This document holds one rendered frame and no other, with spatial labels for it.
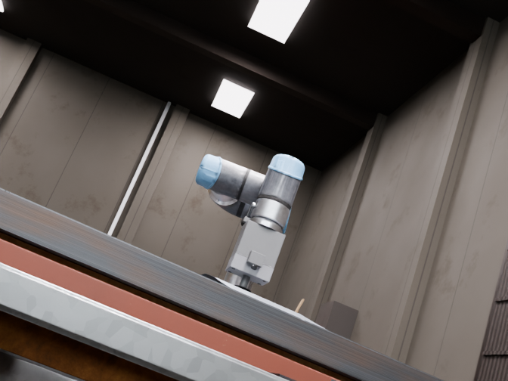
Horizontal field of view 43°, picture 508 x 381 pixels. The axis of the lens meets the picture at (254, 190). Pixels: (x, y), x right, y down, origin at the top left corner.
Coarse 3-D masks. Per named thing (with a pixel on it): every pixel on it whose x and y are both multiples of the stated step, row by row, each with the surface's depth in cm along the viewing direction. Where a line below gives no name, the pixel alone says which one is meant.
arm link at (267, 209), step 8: (256, 200) 136; (264, 200) 134; (272, 200) 133; (256, 208) 134; (264, 208) 133; (272, 208) 133; (280, 208) 133; (256, 216) 134; (264, 216) 133; (272, 216) 132; (280, 216) 133; (288, 216) 136; (280, 224) 133
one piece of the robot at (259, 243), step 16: (256, 224) 132; (272, 224) 132; (240, 240) 130; (256, 240) 131; (272, 240) 132; (240, 256) 130; (256, 256) 129; (272, 256) 131; (240, 272) 131; (256, 272) 129; (272, 272) 130
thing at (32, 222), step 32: (0, 192) 85; (0, 224) 84; (32, 224) 85; (64, 224) 86; (64, 256) 87; (96, 256) 87; (128, 256) 88; (160, 288) 89; (192, 288) 90; (224, 288) 92; (224, 320) 91; (256, 320) 92; (288, 320) 94; (320, 352) 94; (352, 352) 96
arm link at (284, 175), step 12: (276, 156) 138; (288, 156) 137; (276, 168) 136; (288, 168) 136; (300, 168) 137; (264, 180) 138; (276, 180) 135; (288, 180) 135; (300, 180) 138; (264, 192) 135; (276, 192) 134; (288, 192) 135; (288, 204) 135
